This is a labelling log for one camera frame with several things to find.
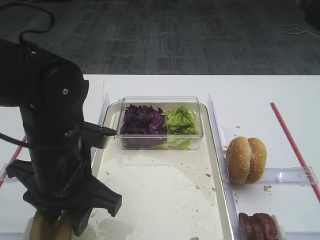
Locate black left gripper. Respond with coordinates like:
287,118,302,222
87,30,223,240
6,122,122,237

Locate bun half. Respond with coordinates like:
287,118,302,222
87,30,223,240
51,211,73,240
29,210,46,240

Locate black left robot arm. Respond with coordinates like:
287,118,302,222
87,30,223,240
0,40,122,236

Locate green lettuce pieces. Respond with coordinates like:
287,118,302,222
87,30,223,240
162,105,198,135

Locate stack of meat patties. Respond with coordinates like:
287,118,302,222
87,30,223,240
238,212,278,240

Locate white pusher block at patties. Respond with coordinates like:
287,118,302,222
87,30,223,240
271,214,287,240

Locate clear holder under patties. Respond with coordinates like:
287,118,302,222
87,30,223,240
285,231,320,240

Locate white pusher block at buns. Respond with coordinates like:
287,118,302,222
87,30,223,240
22,217,34,240

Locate left red strip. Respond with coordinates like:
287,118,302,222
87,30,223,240
0,145,23,187

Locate red strip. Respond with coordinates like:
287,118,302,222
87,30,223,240
0,145,23,187
270,102,320,201

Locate metal serving tray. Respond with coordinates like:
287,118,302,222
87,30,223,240
81,105,233,240

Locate shredded purple cabbage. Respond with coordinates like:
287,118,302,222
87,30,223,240
120,104,167,135

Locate clear plastic salad box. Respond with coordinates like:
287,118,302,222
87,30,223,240
115,96,204,150

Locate sesame bun top left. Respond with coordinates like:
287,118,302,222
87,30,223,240
226,136,251,184

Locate sesame bun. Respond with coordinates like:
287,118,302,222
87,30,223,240
245,137,267,185
226,136,251,184

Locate sesame bun top right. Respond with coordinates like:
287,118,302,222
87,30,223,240
245,137,267,185

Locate right red strip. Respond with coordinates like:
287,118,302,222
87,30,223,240
270,102,320,201

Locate clear holder under sesame buns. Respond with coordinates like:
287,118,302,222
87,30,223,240
257,166,319,185

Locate right clear vertical rail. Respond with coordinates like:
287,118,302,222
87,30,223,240
207,94,243,240

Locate white cable on floor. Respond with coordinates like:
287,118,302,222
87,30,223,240
278,23,320,40

